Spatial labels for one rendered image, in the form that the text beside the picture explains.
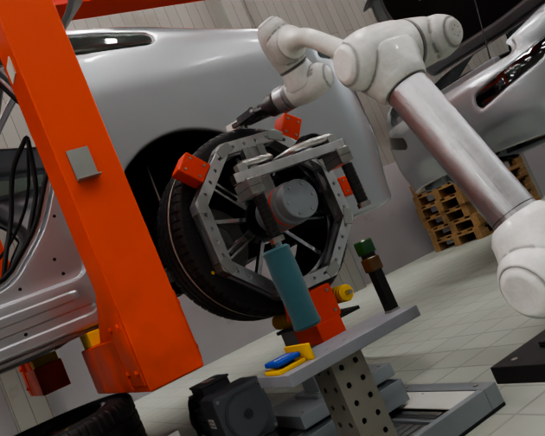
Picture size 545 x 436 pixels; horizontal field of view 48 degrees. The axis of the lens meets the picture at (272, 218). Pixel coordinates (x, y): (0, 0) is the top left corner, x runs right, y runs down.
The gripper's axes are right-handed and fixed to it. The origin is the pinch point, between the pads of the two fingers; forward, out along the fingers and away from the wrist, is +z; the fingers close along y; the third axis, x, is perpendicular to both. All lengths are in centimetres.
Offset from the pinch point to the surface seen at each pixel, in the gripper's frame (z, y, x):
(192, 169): 0.2, -28.4, -14.7
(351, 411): -38, -44, -92
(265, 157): -23.0, -22.4, -20.5
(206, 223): 0.8, -29.7, -32.4
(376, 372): -14, 13, -96
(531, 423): -61, 4, -117
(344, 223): -20, 15, -45
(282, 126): -15.2, 5.6, -6.5
